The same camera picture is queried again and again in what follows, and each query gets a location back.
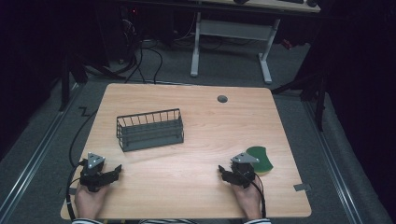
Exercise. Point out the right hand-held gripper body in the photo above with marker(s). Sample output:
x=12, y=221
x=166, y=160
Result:
x=244, y=171

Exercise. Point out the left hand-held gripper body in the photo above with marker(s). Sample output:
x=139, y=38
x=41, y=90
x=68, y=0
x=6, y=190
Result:
x=92, y=174

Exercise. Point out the green sponge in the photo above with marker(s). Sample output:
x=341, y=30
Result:
x=263, y=160

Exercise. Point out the person's right hand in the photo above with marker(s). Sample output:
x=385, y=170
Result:
x=249, y=199

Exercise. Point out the person's left hand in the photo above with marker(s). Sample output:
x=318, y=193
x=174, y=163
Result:
x=89, y=202

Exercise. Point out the striped left sleeve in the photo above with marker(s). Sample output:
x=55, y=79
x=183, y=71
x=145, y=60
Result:
x=85, y=221

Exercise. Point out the striped sleeve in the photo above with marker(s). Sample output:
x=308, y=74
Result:
x=257, y=221
x=85, y=221

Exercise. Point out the striped right sleeve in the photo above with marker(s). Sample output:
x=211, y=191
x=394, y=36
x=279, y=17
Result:
x=257, y=221

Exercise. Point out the grey round table grommet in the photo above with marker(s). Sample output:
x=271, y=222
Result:
x=222, y=99

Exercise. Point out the black metal stand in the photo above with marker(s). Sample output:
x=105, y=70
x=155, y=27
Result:
x=313, y=90
x=67, y=81

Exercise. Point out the white-legged wooden desk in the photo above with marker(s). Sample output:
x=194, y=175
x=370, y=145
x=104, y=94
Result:
x=233, y=29

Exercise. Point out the metal floor rail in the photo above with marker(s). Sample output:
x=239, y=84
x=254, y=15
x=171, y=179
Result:
x=333, y=161
x=31, y=165

